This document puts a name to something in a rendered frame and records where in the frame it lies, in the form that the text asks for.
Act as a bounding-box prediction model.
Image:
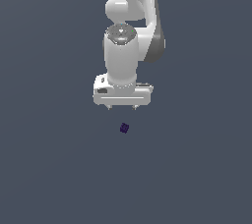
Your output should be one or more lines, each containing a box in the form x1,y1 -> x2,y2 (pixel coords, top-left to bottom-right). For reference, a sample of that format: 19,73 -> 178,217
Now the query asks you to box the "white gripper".
93,74 -> 155,111

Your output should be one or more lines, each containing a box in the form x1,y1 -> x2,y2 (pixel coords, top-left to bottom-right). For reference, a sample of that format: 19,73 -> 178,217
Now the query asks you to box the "small dark purple cube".
119,122 -> 130,135

